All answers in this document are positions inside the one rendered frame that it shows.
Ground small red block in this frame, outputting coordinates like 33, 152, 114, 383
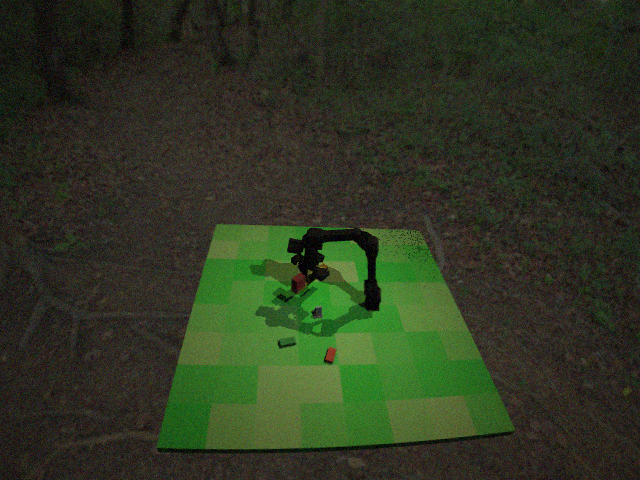
325, 347, 337, 364

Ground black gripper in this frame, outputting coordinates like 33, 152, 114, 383
291, 254, 330, 282

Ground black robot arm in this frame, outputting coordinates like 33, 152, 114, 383
287, 228, 381, 310

